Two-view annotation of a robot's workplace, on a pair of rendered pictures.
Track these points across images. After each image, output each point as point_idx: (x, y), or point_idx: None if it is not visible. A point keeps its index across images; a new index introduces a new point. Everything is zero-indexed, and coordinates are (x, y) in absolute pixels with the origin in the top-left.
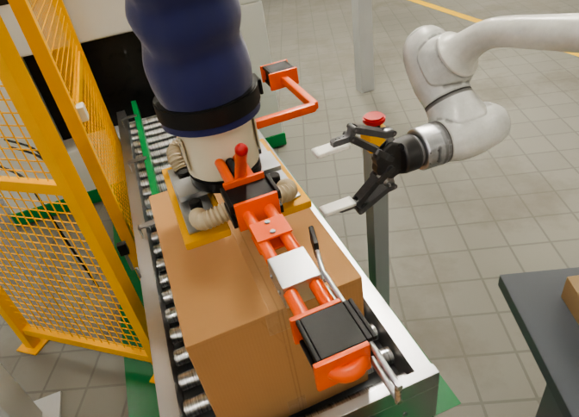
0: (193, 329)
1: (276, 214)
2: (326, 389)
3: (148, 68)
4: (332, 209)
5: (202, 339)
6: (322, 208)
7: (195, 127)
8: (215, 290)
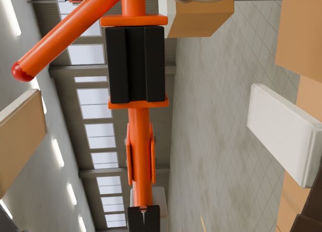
0: (282, 45)
1: (130, 135)
2: None
3: None
4: (258, 130)
5: (283, 66)
6: (250, 101)
7: None
8: None
